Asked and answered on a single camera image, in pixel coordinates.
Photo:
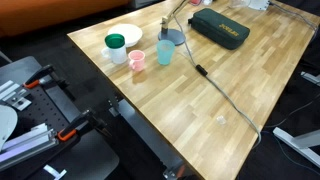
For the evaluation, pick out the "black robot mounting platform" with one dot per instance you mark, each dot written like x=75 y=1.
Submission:
x=43 y=110

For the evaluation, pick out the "orange floor mat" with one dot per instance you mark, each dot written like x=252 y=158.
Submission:
x=50 y=15

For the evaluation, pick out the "silver metal bracket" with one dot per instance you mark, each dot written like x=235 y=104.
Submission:
x=16 y=96

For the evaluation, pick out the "white bowl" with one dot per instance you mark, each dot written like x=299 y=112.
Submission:
x=130 y=32

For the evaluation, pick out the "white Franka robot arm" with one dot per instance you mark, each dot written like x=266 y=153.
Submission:
x=6 y=125

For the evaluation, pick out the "pink toy object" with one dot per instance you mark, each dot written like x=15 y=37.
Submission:
x=195 y=1

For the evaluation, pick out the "clear plastic container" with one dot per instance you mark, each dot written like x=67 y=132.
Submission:
x=238 y=3

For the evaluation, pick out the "white mug with green lid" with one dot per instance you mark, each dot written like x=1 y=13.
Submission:
x=116 y=54

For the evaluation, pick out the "grey metal table frame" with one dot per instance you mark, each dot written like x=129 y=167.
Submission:
x=143 y=131

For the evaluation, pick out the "teal plastic cup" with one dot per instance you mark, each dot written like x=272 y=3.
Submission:
x=165 y=53

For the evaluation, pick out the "dark green zipper case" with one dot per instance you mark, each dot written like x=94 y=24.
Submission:
x=220 y=28

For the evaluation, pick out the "black orange bar clamp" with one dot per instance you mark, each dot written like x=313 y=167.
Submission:
x=78 y=125
x=40 y=75

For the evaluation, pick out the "small clear plastic cup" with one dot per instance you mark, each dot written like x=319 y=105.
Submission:
x=221 y=120

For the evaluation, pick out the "pink plastic cup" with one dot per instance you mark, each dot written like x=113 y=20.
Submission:
x=137 y=62

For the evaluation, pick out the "white table leg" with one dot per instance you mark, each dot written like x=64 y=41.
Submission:
x=300 y=143
x=311 y=78

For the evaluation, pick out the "aluminium extrusion rails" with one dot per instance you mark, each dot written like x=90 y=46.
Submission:
x=26 y=142

